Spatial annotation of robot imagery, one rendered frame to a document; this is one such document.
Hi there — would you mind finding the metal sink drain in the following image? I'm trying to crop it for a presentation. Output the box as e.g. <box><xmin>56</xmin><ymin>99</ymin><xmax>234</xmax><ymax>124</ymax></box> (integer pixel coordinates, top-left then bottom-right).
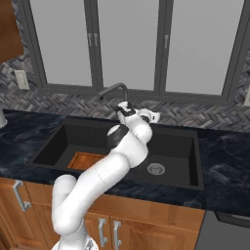
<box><xmin>146</xmin><ymin>162</ymin><xmax>166</xmax><ymax>176</ymax></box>

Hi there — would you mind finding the wooden wall cupboard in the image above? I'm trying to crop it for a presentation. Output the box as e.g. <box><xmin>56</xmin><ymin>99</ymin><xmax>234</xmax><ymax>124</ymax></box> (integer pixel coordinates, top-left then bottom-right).
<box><xmin>0</xmin><ymin>0</ymin><xmax>25</xmax><ymax>63</ymax></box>

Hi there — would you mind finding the dark grey sink faucet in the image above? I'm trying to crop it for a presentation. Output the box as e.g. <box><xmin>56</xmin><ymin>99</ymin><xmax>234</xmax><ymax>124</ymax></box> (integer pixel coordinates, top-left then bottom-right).
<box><xmin>97</xmin><ymin>82</ymin><xmax>130</xmax><ymax>103</ymax></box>

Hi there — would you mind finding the grey dishwasher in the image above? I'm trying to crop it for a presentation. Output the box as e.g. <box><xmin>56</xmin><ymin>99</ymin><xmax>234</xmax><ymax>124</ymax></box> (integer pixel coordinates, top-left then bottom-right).
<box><xmin>194</xmin><ymin>210</ymin><xmax>250</xmax><ymax>250</ymax></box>

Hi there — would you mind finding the grey framed window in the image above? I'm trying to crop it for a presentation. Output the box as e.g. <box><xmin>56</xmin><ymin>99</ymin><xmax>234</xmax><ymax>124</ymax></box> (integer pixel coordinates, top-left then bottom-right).
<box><xmin>18</xmin><ymin>0</ymin><xmax>250</xmax><ymax>104</ymax></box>

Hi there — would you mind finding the white round container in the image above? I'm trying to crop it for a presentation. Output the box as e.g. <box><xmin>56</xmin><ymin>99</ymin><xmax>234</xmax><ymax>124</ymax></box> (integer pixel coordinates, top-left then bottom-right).
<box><xmin>0</xmin><ymin>107</ymin><xmax>9</xmax><ymax>129</ymax></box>

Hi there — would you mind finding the black sink basin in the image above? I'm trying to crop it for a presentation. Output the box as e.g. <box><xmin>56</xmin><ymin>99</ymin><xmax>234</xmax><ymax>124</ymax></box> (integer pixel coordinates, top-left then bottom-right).
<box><xmin>25</xmin><ymin>115</ymin><xmax>206</xmax><ymax>192</ymax></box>

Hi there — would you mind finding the wooden cutting board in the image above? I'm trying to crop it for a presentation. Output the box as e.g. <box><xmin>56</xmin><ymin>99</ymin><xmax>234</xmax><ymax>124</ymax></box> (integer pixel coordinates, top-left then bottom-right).
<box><xmin>66</xmin><ymin>150</ymin><xmax>108</xmax><ymax>172</ymax></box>

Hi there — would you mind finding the wooden cupboard door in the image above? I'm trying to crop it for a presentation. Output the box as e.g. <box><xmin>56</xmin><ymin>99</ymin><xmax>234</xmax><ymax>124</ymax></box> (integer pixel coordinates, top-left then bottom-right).
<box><xmin>109</xmin><ymin>216</ymin><xmax>200</xmax><ymax>250</ymax></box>
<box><xmin>81</xmin><ymin>211</ymin><xmax>112</xmax><ymax>250</ymax></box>
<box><xmin>0</xmin><ymin>177</ymin><xmax>59</xmax><ymax>250</ymax></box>

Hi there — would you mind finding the silver cupboard handle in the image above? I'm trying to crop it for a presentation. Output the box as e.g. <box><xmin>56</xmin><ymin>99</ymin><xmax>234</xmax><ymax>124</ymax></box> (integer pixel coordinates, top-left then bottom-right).
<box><xmin>112</xmin><ymin>220</ymin><xmax>123</xmax><ymax>250</ymax></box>
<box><xmin>12</xmin><ymin>180</ymin><xmax>32</xmax><ymax>213</ymax></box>
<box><xmin>98</xmin><ymin>217</ymin><xmax>108</xmax><ymax>248</ymax></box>

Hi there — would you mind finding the wooden panel under sink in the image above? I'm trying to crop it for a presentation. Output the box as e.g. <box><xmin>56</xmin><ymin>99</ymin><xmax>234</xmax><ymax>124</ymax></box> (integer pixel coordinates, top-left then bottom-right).
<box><xmin>23</xmin><ymin>181</ymin><xmax>207</xmax><ymax>232</ymax></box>

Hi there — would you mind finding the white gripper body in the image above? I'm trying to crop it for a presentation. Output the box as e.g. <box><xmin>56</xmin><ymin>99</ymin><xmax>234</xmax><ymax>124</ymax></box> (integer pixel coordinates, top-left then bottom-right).
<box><xmin>140</xmin><ymin>109</ymin><xmax>161</xmax><ymax>125</ymax></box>

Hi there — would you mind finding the white wall outlet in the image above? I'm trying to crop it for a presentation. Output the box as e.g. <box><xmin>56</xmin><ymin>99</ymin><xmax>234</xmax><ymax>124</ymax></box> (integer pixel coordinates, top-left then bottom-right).
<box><xmin>243</xmin><ymin>87</ymin><xmax>250</xmax><ymax>107</ymax></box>
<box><xmin>14</xmin><ymin>69</ymin><xmax>31</xmax><ymax>91</ymax></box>

